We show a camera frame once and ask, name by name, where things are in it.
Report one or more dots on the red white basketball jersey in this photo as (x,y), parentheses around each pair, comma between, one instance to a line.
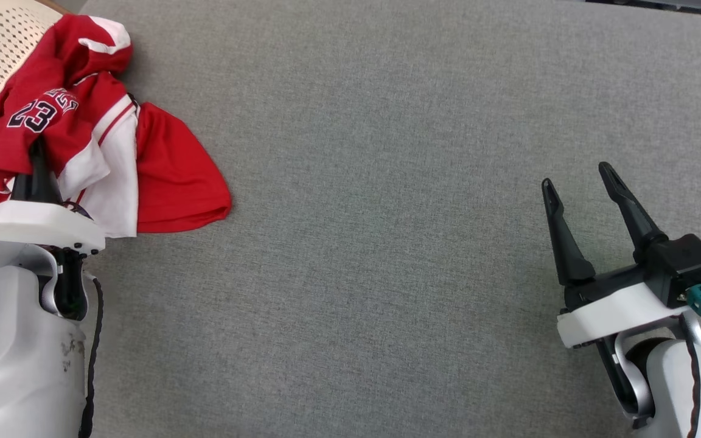
(168,182)

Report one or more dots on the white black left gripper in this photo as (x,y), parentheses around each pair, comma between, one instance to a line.
(34,224)

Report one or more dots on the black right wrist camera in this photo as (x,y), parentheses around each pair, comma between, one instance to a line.
(685,261)

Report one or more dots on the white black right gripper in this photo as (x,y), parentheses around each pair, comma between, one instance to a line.
(612,313)

